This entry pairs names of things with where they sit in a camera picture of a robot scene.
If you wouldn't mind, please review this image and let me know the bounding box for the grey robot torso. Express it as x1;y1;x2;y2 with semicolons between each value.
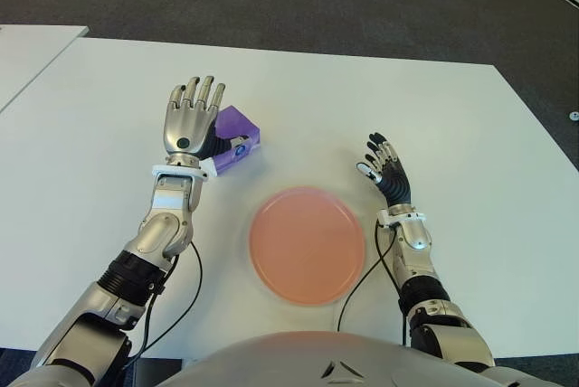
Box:
135;331;562;387

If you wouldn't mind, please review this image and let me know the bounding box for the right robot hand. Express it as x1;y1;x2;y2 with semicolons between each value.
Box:
355;132;413;208

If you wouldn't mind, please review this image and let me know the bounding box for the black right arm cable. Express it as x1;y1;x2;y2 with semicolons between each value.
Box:
337;219;406;347

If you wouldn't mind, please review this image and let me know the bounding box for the purple tissue pack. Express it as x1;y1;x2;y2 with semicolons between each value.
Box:
201;105;262;176

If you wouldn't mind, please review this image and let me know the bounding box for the white side table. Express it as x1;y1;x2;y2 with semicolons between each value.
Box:
0;24;90;112

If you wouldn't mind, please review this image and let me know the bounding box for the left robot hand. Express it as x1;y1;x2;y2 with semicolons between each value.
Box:
162;74;250;167

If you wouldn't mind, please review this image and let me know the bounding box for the pink round plate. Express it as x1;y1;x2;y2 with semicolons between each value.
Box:
248;185;366;307

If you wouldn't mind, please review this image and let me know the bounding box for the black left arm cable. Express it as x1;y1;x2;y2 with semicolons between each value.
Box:
121;240;204;373

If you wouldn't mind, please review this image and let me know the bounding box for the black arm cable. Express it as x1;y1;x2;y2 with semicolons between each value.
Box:
121;240;204;373
337;219;406;347

